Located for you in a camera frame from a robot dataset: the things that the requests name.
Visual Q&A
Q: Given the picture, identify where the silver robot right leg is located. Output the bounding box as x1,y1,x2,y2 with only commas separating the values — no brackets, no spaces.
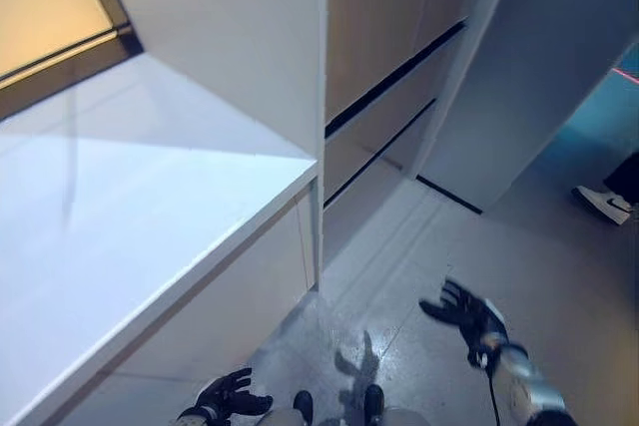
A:
362,383,425,426

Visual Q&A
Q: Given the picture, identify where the dark framed window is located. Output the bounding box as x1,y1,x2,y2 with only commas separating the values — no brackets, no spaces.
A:
0,0,146,121

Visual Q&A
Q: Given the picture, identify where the wooden drawer cabinet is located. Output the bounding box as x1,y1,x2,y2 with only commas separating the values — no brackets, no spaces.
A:
323,0,505,211

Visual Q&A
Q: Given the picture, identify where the white counter cabinet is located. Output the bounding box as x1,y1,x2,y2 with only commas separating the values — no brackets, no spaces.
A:
0,51,320,426

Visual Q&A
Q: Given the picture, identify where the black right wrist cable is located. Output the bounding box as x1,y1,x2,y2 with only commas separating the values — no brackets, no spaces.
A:
484,360,501,426

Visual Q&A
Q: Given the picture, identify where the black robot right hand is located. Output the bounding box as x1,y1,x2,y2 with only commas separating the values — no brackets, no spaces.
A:
418,278,509,348

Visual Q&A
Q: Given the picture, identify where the white fridge drawer silver front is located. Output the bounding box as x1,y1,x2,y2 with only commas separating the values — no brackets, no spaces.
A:
323,26,468,203

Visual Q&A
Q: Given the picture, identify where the tall white side panel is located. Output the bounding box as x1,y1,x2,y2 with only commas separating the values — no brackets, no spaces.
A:
99,0,330,292

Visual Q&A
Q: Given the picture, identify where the white person's shoe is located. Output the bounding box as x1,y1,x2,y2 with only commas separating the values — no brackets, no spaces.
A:
571,185,634,226

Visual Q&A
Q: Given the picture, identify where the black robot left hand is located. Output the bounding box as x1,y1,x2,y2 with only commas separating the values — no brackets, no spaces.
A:
193,367,275,417

